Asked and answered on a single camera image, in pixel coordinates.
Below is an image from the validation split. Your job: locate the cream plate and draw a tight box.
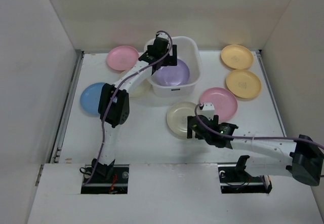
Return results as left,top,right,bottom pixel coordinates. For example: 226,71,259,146
166,101,196,139
129,79,151,98

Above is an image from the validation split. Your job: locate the purple plate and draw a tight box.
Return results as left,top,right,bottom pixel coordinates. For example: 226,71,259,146
153,59,190,86

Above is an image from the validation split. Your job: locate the pink plate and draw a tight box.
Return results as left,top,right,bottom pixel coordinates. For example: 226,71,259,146
199,87,238,122
106,46,139,71

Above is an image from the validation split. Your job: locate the yellow plate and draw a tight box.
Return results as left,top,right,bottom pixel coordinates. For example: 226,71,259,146
225,69,262,99
221,45,254,69

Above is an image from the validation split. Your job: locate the blue plate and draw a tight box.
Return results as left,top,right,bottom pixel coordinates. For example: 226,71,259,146
80,82,105,116

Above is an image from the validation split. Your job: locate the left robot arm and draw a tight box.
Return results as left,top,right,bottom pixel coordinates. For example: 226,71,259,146
91,30,177,181

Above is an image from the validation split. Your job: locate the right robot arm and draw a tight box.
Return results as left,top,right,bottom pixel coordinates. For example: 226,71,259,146
187,115,323,186

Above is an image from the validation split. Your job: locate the white plastic bin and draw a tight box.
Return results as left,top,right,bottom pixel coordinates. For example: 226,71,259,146
147,36,203,98

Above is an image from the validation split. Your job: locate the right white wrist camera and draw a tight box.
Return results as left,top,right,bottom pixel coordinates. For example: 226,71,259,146
198,102,215,120

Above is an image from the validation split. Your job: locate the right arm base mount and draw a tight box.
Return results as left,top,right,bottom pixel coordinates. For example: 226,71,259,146
218,155,272,194

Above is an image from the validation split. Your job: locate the right aluminium rail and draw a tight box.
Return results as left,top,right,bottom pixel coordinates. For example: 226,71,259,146
256,50,287,136

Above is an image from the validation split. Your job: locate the aluminium rail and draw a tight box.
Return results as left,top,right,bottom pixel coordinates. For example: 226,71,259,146
256,50,287,136
46,50,84,163

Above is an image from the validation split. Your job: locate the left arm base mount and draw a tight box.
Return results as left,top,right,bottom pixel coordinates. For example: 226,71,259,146
79,159,130,195

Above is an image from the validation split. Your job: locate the left aluminium rail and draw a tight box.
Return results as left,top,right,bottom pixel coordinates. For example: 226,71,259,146
46,50,84,163

